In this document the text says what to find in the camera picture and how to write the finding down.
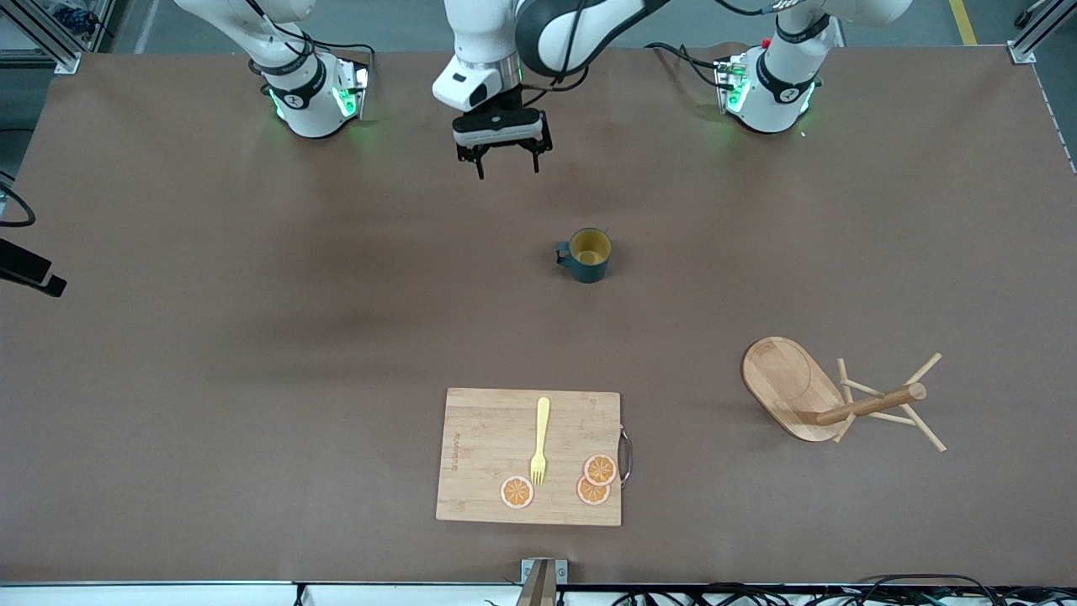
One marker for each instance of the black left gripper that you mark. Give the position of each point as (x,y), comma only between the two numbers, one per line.
(507,100)

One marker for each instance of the teal cup yellow inside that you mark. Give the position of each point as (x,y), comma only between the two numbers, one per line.
(589,268)

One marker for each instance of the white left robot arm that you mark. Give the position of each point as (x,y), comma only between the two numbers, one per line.
(791,84)

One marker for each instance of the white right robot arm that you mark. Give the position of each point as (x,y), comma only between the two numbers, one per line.
(303,93)

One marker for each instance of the wooden mug tree rack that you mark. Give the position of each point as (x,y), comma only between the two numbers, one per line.
(782,383)

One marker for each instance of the dark blue bundle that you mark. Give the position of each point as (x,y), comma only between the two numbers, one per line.
(76,18)

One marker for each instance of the yellow plastic fork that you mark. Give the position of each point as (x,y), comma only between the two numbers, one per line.
(543,421)

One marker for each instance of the bamboo cutting board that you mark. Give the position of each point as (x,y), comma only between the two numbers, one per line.
(488,454)

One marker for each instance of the orange slice toy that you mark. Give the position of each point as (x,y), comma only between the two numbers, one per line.
(517,492)
(589,495)
(600,469)

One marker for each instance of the aluminium frame post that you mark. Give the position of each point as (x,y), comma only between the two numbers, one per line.
(1022,52)
(67,63)

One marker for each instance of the white table edge rail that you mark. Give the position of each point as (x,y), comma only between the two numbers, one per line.
(168,596)

